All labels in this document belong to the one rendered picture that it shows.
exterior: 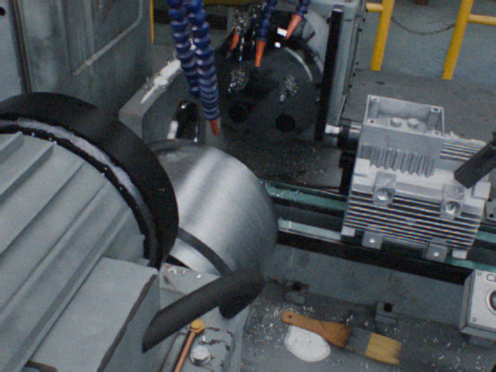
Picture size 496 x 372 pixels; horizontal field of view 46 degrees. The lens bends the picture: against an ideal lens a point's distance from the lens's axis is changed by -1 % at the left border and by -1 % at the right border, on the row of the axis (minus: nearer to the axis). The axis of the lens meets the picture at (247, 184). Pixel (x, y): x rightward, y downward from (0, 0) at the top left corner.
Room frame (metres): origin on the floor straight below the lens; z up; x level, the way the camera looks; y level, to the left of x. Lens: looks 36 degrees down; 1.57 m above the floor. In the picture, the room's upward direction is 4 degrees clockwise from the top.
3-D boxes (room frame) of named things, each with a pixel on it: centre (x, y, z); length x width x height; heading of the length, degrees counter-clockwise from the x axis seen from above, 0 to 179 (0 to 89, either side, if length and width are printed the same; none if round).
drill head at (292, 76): (1.19, -0.05, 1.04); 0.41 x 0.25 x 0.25; 167
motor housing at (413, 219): (0.80, -0.27, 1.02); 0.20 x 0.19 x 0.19; 79
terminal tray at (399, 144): (0.81, -0.23, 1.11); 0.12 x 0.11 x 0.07; 79
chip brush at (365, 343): (0.66, -0.17, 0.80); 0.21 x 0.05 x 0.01; 71
